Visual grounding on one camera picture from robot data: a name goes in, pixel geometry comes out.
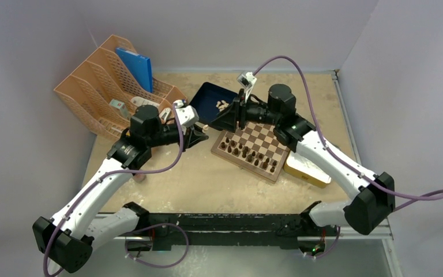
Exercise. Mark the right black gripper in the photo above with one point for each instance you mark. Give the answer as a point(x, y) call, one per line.
point(236, 112)

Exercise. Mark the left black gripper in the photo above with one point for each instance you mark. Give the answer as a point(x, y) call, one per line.
point(192, 134)

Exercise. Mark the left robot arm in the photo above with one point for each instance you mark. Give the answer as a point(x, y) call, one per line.
point(91, 198)

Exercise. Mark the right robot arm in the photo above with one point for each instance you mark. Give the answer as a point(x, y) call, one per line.
point(370, 194)

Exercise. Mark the pile of light chess pieces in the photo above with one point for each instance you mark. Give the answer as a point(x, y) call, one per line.
point(222, 105)

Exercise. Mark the wooden chess board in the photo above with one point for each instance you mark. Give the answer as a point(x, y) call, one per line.
point(254, 131)

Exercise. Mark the row of dark chess pieces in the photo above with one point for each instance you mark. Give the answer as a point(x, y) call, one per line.
point(259, 156)

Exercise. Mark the dark blue tray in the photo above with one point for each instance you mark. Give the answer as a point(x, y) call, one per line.
point(206, 99)

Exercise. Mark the pink capped bottle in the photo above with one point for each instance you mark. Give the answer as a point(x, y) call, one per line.
point(139, 178)

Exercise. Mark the small grey box in organizer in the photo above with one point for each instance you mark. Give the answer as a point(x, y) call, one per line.
point(120, 108)

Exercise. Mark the metal tin box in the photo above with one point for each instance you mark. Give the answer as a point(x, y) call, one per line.
point(302, 168)

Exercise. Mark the blue folder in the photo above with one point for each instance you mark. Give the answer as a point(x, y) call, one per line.
point(139, 66)

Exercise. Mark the orange plastic file organizer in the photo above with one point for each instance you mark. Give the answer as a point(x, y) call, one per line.
point(103, 77)

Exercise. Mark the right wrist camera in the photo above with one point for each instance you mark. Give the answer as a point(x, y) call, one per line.
point(247, 80)

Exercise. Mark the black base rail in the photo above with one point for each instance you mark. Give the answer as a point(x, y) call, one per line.
point(287, 231)

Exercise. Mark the aluminium frame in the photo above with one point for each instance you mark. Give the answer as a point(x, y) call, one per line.
point(382, 233)

